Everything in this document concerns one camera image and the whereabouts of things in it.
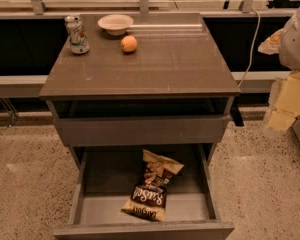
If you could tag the white bowl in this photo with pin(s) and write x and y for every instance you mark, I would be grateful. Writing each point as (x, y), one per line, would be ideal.
(115, 24)

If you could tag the brown chip bag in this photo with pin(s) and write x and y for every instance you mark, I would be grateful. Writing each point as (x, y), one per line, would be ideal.
(148, 200)

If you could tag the grey top drawer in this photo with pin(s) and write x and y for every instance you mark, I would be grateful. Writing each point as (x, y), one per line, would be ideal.
(141, 131)

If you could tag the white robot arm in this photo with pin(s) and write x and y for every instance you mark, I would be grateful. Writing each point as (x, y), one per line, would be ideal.
(289, 55)

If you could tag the orange fruit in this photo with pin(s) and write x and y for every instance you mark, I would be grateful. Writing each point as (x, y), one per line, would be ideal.
(128, 44)

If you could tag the open grey middle drawer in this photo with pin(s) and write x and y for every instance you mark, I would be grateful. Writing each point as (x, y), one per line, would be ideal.
(106, 180)

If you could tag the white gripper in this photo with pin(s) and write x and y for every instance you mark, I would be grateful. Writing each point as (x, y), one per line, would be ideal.
(296, 45)

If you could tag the grey drawer cabinet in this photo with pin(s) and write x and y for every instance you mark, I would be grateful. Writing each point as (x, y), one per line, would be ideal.
(176, 70)

